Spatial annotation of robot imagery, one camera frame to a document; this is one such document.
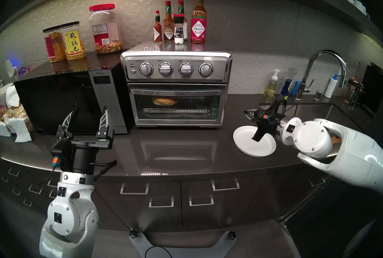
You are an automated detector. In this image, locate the white round plate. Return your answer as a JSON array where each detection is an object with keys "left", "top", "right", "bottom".
[{"left": 233, "top": 125, "right": 276, "bottom": 158}]

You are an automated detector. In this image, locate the black coffee machine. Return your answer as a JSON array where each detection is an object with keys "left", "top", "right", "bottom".
[{"left": 361, "top": 62, "right": 383, "bottom": 116}]

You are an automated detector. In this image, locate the wire oven rack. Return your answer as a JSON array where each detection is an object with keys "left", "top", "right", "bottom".
[{"left": 143, "top": 107, "right": 210, "bottom": 113}]

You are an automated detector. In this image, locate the snack jar yellow label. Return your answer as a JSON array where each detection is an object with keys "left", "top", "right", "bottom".
[{"left": 61, "top": 22, "right": 86, "bottom": 61}]

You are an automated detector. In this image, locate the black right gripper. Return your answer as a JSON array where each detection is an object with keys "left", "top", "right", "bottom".
[{"left": 243, "top": 108, "right": 282, "bottom": 143}]

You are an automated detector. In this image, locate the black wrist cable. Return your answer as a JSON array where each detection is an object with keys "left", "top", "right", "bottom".
[
  {"left": 90, "top": 160, "right": 118, "bottom": 183},
  {"left": 273, "top": 99, "right": 288, "bottom": 119}
]

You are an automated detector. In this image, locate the snack jar red label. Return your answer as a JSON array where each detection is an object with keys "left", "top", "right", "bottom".
[{"left": 42, "top": 28, "right": 67, "bottom": 63}]

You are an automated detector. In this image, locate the black microwave oven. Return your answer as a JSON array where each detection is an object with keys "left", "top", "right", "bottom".
[{"left": 13, "top": 51, "right": 132, "bottom": 136}]

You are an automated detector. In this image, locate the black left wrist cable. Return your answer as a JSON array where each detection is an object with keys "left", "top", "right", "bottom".
[{"left": 90, "top": 160, "right": 118, "bottom": 183}]

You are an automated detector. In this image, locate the crumpled white tissue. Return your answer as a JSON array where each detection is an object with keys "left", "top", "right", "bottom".
[{"left": 5, "top": 85, "right": 21, "bottom": 109}]

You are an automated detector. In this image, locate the chrome gooseneck faucet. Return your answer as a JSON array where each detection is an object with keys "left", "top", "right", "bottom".
[{"left": 295, "top": 50, "right": 348, "bottom": 101}]

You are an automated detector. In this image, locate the golden brown bagel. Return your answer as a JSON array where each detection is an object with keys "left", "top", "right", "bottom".
[{"left": 153, "top": 96, "right": 179, "bottom": 107}]

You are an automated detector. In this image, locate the small red Tabasco bottle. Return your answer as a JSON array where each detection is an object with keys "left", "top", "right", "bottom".
[{"left": 153, "top": 10, "right": 163, "bottom": 43}]

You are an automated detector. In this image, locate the medium red Tabasco bottle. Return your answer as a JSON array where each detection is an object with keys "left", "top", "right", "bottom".
[{"left": 163, "top": 1, "right": 175, "bottom": 43}]

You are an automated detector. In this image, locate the clear jar red lid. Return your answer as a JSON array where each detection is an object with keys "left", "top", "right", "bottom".
[{"left": 89, "top": 4, "right": 122, "bottom": 55}]

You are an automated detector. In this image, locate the purple snack bag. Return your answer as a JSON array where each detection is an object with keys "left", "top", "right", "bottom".
[{"left": 16, "top": 66, "right": 33, "bottom": 79}]

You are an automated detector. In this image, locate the stainless steel sink basin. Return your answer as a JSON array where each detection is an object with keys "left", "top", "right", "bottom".
[{"left": 259, "top": 102, "right": 365, "bottom": 141}]

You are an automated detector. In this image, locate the large orange Tabasco bottle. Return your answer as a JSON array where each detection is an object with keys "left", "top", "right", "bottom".
[{"left": 191, "top": 0, "right": 207, "bottom": 44}]

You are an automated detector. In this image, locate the dark blue dish bottle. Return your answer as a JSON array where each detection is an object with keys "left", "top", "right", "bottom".
[{"left": 281, "top": 78, "right": 294, "bottom": 100}]

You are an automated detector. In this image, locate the black cap salt grinder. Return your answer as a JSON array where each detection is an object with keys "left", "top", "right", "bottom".
[{"left": 174, "top": 14, "right": 185, "bottom": 45}]

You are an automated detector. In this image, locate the black floor cable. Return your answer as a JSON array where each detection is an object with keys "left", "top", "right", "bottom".
[{"left": 145, "top": 245, "right": 174, "bottom": 258}]

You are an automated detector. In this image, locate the glass toaster oven door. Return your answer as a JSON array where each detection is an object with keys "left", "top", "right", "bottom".
[{"left": 128, "top": 83, "right": 226, "bottom": 126}]

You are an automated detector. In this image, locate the copper french press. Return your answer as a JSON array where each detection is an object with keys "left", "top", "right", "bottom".
[{"left": 344, "top": 77, "right": 364, "bottom": 107}]

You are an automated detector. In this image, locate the white bottle blue cap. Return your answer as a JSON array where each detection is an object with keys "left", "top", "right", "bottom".
[{"left": 324, "top": 74, "right": 338, "bottom": 98}]

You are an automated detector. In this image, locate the bagged bread loaf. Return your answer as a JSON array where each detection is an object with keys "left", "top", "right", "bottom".
[{"left": 0, "top": 104, "right": 35, "bottom": 130}]

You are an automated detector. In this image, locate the silver oven knob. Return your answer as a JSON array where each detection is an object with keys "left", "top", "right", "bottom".
[
  {"left": 138, "top": 62, "right": 154, "bottom": 77},
  {"left": 158, "top": 62, "right": 174, "bottom": 77},
  {"left": 178, "top": 62, "right": 194, "bottom": 77},
  {"left": 198, "top": 62, "right": 213, "bottom": 78}
]

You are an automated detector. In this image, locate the white bowl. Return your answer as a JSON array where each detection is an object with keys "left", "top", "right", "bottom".
[{"left": 0, "top": 82, "right": 14, "bottom": 102}]

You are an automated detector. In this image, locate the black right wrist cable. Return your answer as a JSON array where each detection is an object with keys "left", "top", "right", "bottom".
[{"left": 273, "top": 99, "right": 288, "bottom": 119}]

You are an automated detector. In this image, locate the stainless steel toaster oven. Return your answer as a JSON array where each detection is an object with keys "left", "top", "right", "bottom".
[{"left": 121, "top": 40, "right": 232, "bottom": 128}]

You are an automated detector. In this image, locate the yellow soap pump dispenser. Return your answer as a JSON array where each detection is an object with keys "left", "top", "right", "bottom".
[{"left": 263, "top": 69, "right": 281, "bottom": 100}]

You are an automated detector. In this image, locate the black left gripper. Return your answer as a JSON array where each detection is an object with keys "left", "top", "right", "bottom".
[{"left": 56, "top": 106, "right": 115, "bottom": 174}]

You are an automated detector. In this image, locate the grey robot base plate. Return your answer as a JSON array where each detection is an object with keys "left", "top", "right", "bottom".
[{"left": 129, "top": 229, "right": 237, "bottom": 258}]

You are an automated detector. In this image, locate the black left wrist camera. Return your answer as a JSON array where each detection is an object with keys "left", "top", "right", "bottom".
[{"left": 50, "top": 139, "right": 72, "bottom": 169}]

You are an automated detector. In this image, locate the dark base cabinet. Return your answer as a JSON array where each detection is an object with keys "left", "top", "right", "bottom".
[{"left": 0, "top": 156, "right": 350, "bottom": 232}]

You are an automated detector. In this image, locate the green label Tabasco bottle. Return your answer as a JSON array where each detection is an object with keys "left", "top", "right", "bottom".
[{"left": 177, "top": 0, "right": 188, "bottom": 42}]

